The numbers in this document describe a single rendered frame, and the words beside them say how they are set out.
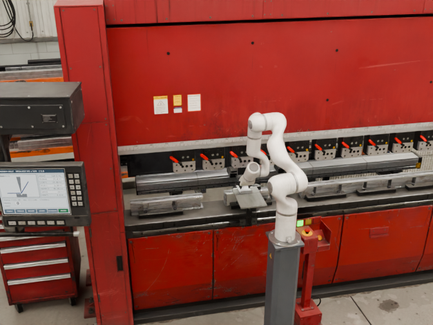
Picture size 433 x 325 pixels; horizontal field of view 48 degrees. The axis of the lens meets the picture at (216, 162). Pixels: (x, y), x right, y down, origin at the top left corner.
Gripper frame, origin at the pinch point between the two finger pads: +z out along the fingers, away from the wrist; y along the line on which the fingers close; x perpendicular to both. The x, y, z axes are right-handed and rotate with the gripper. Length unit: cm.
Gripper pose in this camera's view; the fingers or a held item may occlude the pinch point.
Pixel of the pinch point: (245, 186)
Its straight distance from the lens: 343.7
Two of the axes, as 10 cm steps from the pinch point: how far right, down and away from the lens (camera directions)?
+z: -1.3, 4.2, 9.0
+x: 1.5, 9.0, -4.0
